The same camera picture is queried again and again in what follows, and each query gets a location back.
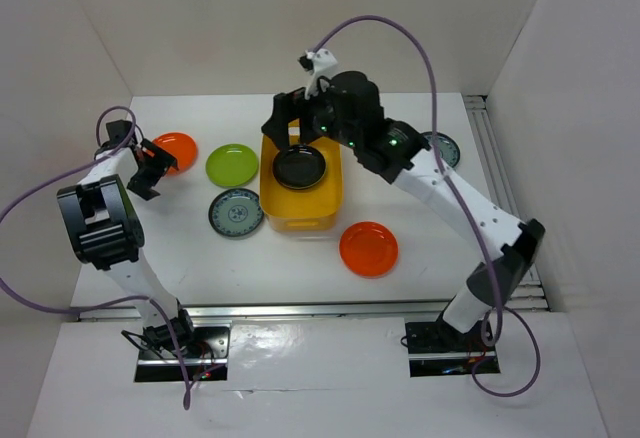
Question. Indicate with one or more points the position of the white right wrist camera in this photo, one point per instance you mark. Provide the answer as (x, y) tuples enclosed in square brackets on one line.
[(317, 64)]

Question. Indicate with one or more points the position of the aluminium rail front edge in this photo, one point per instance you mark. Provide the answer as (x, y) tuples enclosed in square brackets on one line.
[(317, 310)]

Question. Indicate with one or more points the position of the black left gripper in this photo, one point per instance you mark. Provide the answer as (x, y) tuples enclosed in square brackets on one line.
[(160, 161)]

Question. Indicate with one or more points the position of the blue floral plate right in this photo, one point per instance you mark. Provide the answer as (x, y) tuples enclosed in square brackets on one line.
[(449, 150)]

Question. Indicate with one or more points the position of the blue floral plate left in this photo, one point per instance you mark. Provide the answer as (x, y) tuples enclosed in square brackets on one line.
[(235, 213)]

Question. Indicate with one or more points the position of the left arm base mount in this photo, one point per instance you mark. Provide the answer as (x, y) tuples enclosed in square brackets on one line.
[(205, 357)]

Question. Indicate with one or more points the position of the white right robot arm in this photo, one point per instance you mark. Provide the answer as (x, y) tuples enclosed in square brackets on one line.
[(405, 158)]

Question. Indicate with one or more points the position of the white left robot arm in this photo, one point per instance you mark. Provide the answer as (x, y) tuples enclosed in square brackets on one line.
[(105, 231)]

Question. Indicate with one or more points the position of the orange plate front right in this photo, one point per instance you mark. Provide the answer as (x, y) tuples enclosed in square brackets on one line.
[(368, 249)]

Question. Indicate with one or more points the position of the green plate near bin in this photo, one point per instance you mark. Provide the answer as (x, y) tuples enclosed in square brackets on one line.
[(231, 165)]

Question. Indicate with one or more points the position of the blue floral plate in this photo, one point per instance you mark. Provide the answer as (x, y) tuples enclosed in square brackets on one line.
[(449, 150), (235, 213)]

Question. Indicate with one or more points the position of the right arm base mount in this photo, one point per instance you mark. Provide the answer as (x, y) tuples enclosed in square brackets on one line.
[(434, 352)]

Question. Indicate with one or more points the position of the orange plate back left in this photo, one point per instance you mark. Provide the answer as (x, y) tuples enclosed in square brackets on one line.
[(182, 147)]

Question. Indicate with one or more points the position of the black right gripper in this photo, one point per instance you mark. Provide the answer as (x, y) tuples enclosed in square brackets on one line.
[(289, 106)]

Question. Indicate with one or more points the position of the black plate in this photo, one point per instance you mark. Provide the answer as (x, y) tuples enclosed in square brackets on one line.
[(299, 167)]

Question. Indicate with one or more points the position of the yellow plastic bin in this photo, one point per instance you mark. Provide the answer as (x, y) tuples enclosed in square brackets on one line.
[(313, 209)]

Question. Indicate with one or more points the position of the orange plate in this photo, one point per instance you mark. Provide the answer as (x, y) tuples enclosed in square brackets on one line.
[(182, 147), (368, 249)]

